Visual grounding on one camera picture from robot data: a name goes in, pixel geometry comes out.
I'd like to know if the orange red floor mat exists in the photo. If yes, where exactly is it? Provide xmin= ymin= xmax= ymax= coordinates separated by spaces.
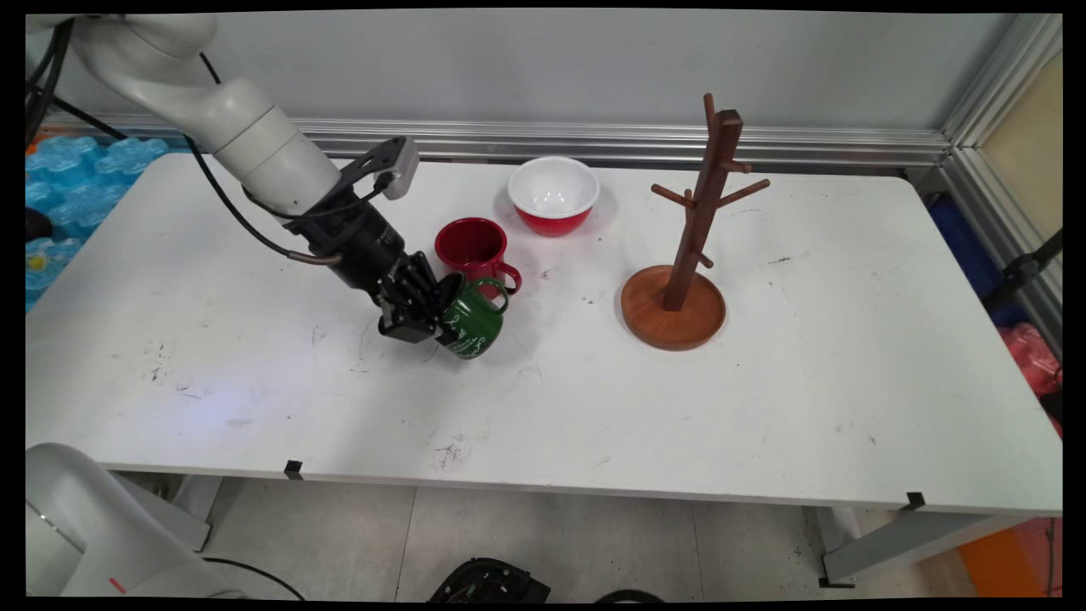
xmin=959 ymin=518 xmax=1063 ymax=599

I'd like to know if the aluminium frame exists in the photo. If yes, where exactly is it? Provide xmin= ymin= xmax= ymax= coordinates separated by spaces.
xmin=25 ymin=13 xmax=1063 ymax=357

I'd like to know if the white robot housing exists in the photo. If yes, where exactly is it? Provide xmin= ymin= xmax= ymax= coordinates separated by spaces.
xmin=25 ymin=443 xmax=247 ymax=599

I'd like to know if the green enamel mug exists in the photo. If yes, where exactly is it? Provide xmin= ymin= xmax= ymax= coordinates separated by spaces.
xmin=434 ymin=272 xmax=510 ymax=361

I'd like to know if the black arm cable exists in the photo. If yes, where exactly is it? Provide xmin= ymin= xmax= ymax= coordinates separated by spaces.
xmin=25 ymin=21 xmax=395 ymax=266

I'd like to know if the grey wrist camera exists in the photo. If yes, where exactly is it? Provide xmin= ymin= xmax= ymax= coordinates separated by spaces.
xmin=339 ymin=137 xmax=420 ymax=201

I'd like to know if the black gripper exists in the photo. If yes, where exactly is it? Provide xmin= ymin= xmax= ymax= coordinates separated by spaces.
xmin=293 ymin=191 xmax=460 ymax=345

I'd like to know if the red bowl white inside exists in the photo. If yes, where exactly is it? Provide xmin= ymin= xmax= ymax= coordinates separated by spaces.
xmin=507 ymin=156 xmax=601 ymax=238

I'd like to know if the black floor cable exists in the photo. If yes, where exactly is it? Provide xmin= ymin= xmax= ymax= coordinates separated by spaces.
xmin=202 ymin=556 xmax=306 ymax=602

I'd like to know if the dark blue foam mat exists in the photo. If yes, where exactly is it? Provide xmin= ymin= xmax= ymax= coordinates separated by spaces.
xmin=929 ymin=195 xmax=1027 ymax=328

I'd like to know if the wooden mug tree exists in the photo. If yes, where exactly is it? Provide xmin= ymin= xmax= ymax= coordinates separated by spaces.
xmin=620 ymin=93 xmax=771 ymax=352

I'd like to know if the red mug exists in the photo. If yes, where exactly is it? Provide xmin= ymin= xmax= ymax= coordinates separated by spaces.
xmin=434 ymin=217 xmax=523 ymax=300

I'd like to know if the black device on floor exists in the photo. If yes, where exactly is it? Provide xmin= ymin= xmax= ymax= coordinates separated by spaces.
xmin=428 ymin=558 xmax=552 ymax=603

